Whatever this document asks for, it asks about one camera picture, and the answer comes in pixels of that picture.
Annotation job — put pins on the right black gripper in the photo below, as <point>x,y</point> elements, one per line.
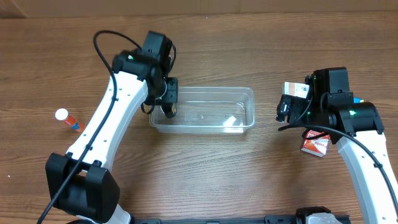
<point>288,107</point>

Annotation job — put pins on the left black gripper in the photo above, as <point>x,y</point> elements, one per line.
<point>170,97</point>

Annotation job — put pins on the black bottle white cap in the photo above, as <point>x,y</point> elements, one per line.
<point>170,110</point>

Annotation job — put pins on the red white small box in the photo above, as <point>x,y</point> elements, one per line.
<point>315,143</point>

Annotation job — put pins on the white orange plaster box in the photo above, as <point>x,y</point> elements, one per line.
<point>300,90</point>

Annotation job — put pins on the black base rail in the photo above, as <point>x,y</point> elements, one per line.
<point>301,216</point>

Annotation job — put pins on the blue yellow VapoDrops box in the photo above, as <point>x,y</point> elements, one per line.
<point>358,100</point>

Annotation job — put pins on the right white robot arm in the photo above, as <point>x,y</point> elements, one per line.
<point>357,131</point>

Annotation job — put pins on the clear plastic container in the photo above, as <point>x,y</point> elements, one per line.
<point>208,110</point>

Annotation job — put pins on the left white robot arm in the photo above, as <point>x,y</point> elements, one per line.
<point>80,181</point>

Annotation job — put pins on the orange tube white cap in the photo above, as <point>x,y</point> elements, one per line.
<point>63,115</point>

